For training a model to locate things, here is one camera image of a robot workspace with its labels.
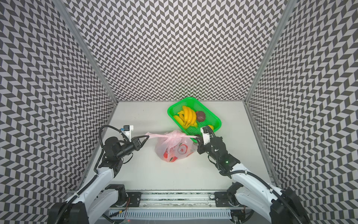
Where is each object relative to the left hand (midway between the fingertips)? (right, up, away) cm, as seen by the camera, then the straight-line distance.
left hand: (148, 136), depth 79 cm
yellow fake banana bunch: (+22, +10, +18) cm, 30 cm away
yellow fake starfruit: (+16, +9, +24) cm, 30 cm away
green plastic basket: (+12, +16, +26) cm, 33 cm away
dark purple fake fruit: (+32, +11, +22) cm, 41 cm away
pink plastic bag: (+14, -4, -3) cm, 15 cm away
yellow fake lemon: (+40, +3, +25) cm, 48 cm away
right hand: (+28, -3, +2) cm, 29 cm away
